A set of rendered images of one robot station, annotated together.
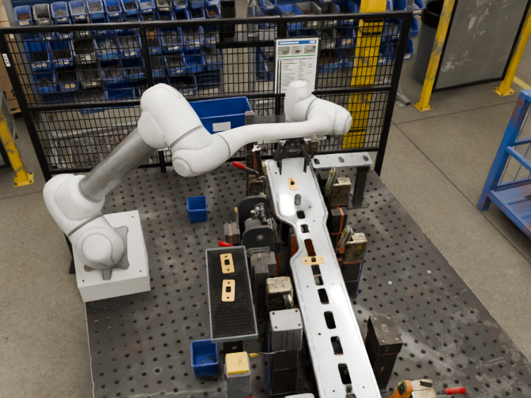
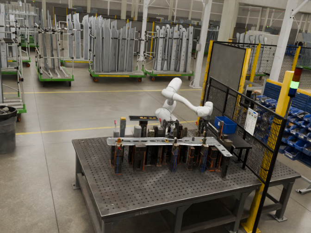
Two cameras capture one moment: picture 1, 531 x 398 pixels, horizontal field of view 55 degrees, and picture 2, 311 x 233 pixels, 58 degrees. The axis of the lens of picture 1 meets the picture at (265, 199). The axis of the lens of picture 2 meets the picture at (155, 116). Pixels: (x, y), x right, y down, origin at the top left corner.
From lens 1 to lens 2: 3.34 m
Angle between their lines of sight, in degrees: 72
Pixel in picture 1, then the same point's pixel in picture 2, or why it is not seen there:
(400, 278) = (183, 182)
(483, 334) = (160, 197)
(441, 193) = not seen: outside the picture
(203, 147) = (167, 90)
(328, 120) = (196, 108)
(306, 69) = (252, 125)
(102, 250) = (157, 112)
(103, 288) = not seen: hidden behind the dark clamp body
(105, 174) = not seen: hidden behind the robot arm
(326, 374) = (126, 138)
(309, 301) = (150, 138)
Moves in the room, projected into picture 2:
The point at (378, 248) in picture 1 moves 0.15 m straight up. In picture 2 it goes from (198, 180) to (200, 168)
